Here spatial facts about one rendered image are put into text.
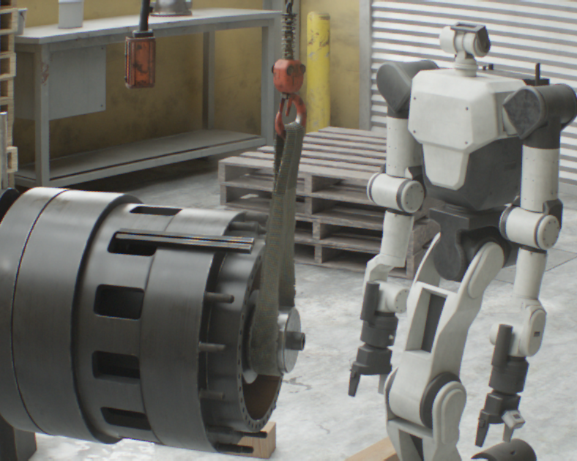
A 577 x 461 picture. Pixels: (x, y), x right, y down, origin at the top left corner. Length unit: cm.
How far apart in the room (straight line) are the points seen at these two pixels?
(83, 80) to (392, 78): 451
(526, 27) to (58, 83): 310
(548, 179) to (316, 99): 619
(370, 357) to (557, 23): 518
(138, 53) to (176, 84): 630
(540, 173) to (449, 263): 35
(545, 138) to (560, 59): 533
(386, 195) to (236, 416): 77
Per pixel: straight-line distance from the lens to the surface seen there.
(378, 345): 306
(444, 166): 280
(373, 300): 303
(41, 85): 701
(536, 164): 270
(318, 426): 429
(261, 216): 258
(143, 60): 242
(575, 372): 488
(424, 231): 610
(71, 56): 722
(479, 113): 272
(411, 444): 305
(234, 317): 241
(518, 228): 272
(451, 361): 291
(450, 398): 287
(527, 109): 267
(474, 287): 284
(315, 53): 877
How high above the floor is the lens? 171
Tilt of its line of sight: 15 degrees down
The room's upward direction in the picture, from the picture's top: straight up
